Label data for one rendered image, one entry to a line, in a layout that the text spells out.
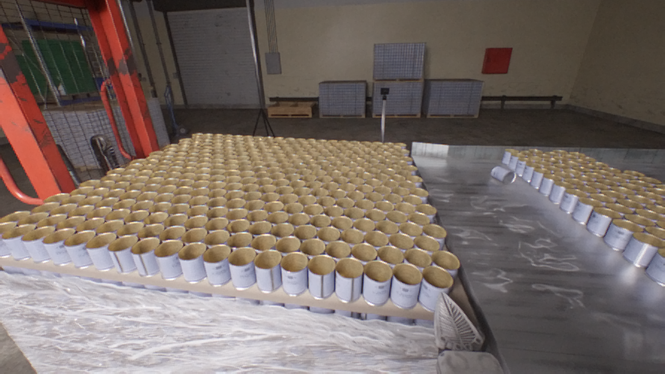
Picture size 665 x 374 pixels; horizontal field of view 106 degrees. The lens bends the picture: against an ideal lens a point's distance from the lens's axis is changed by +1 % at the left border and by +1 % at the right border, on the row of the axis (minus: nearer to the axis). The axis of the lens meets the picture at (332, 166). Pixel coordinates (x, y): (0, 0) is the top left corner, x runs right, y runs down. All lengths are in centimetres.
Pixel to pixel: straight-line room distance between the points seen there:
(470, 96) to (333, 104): 394
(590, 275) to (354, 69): 899
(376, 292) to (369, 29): 921
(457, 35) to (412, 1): 181
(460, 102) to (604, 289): 760
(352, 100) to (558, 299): 740
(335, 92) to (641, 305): 751
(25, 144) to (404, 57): 749
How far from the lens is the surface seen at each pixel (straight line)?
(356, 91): 790
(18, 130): 155
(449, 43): 991
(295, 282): 68
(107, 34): 192
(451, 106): 836
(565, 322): 88
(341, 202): 94
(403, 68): 795
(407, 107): 812
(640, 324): 99
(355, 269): 71
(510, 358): 75
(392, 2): 971
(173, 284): 84
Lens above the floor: 166
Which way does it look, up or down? 23 degrees down
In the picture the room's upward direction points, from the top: 1 degrees counter-clockwise
